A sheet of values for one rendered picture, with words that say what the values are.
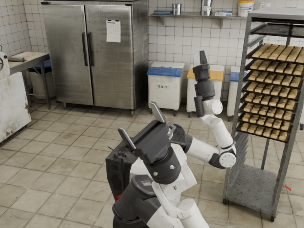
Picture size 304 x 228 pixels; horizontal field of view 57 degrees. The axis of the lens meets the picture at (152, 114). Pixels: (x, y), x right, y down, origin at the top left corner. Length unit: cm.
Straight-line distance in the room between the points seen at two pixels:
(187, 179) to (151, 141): 18
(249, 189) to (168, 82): 217
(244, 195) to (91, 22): 306
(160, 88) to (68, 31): 163
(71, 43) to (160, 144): 393
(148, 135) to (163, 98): 386
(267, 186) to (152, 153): 250
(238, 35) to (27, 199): 377
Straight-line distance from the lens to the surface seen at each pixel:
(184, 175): 81
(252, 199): 294
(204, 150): 137
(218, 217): 289
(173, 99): 454
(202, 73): 129
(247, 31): 224
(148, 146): 69
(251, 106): 252
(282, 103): 243
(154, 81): 448
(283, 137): 250
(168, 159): 74
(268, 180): 323
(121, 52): 424
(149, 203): 98
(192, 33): 488
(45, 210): 307
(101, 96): 460
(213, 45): 488
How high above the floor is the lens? 201
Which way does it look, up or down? 25 degrees down
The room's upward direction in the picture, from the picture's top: straight up
